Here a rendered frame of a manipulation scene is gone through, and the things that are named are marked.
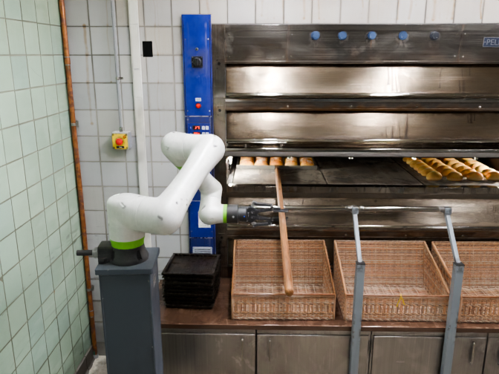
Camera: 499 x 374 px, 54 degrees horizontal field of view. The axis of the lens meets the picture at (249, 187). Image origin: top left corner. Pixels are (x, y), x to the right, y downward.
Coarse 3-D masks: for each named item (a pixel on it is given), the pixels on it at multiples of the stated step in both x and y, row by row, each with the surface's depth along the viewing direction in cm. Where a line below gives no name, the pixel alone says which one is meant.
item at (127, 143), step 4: (112, 132) 279; (116, 132) 279; (120, 132) 279; (124, 132) 279; (128, 132) 280; (112, 136) 279; (116, 136) 279; (120, 136) 279; (128, 136) 280; (112, 140) 280; (124, 140) 279; (128, 140) 280; (112, 144) 280; (116, 144) 280; (124, 144) 280; (128, 144) 280; (112, 148) 281; (116, 148) 281; (120, 148) 281; (124, 148) 281; (128, 148) 281
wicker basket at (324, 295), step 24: (240, 240) 297; (264, 240) 297; (288, 240) 297; (312, 240) 297; (240, 264) 297; (264, 264) 297; (312, 264) 297; (240, 288) 293; (264, 288) 292; (312, 288) 292; (240, 312) 259; (264, 312) 259; (288, 312) 258; (312, 312) 258
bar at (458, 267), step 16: (256, 208) 256; (288, 208) 256; (304, 208) 256; (320, 208) 256; (336, 208) 255; (352, 208) 255; (368, 208) 255; (384, 208) 255; (400, 208) 255; (416, 208) 254; (432, 208) 254; (448, 208) 254; (448, 224) 251; (352, 320) 250; (448, 320) 248; (352, 336) 250; (448, 336) 248; (352, 352) 252; (448, 352) 251; (352, 368) 254; (448, 368) 253
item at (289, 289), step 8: (280, 184) 286; (280, 192) 269; (280, 200) 254; (280, 216) 231; (280, 224) 221; (280, 232) 213; (288, 248) 195; (288, 256) 186; (288, 264) 179; (288, 272) 172; (288, 280) 166; (288, 288) 161
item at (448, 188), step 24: (264, 192) 293; (288, 192) 293; (312, 192) 292; (336, 192) 292; (360, 192) 291; (384, 192) 291; (408, 192) 291; (432, 192) 290; (456, 192) 290; (480, 192) 290
